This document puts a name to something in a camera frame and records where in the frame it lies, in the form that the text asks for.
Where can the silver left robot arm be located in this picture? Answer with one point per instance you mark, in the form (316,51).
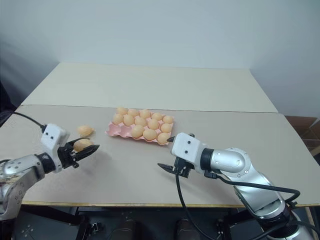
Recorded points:
(23,166)

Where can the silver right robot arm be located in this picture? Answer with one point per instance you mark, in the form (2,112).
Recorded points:
(252,180)

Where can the pink egg tray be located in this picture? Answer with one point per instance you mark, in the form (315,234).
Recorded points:
(114,130)

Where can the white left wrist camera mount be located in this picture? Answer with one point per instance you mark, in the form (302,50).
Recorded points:
(52,136)

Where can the brown cardboard box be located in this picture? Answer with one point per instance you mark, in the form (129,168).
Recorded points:
(303,131)

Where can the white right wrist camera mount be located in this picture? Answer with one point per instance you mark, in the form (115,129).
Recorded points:
(187,150)

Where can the tan egg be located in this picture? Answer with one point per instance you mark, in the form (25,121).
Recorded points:
(166,127)
(144,114)
(153,123)
(117,118)
(129,120)
(140,121)
(168,119)
(163,138)
(137,131)
(121,110)
(82,144)
(150,134)
(133,112)
(157,116)
(85,130)

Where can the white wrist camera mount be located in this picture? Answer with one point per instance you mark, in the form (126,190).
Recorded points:
(187,150)
(52,136)

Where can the dark fabric object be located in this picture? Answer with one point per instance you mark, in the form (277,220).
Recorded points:
(5,107)

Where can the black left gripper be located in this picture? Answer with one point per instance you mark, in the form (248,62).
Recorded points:
(67,156)

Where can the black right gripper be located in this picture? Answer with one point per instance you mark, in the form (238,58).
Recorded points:
(183,168)

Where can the black table frame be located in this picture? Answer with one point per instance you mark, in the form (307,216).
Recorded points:
(82,222)

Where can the dark rounded shape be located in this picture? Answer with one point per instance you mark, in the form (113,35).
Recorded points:
(184,230)

